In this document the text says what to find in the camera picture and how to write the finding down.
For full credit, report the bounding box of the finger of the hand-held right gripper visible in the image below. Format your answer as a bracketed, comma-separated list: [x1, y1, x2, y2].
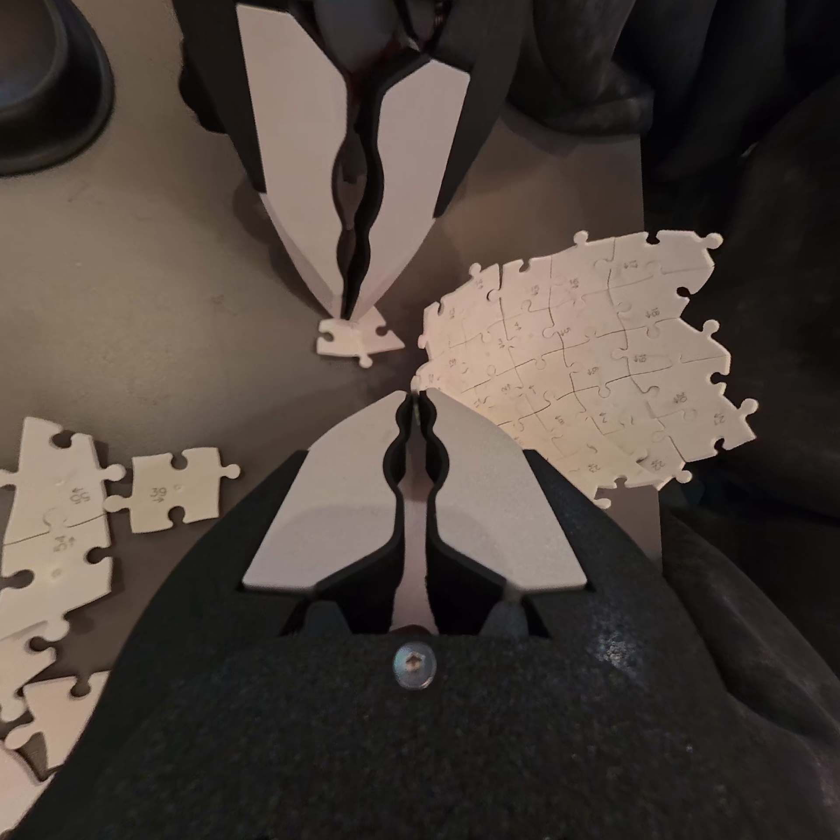
[344, 56, 472, 324]
[235, 3, 350, 321]

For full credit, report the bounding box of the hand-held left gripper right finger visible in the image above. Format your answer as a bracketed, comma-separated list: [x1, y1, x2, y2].
[420, 388, 588, 592]

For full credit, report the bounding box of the partly built colourful puzzle ball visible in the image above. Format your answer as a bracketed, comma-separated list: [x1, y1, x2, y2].
[410, 230, 759, 511]

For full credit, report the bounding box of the single white puzzle piece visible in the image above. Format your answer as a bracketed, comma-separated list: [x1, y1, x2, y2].
[315, 307, 406, 370]

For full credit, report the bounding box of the black round puzzle stand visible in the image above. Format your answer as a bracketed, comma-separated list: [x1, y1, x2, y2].
[0, 0, 117, 177]

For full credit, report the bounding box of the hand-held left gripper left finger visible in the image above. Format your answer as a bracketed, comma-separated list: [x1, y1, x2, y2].
[241, 390, 406, 595]

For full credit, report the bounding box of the group of white puzzle pieces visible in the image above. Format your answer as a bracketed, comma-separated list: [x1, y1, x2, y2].
[0, 416, 242, 831]

